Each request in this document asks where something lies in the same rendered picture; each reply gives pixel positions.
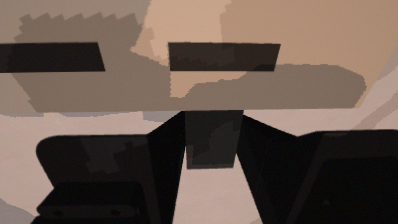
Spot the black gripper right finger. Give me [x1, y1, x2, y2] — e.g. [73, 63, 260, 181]
[236, 114, 398, 224]

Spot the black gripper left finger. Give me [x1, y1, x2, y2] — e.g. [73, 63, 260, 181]
[36, 111, 186, 224]

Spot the black two-prong plug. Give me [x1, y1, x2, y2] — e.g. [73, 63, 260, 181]
[185, 110, 244, 170]

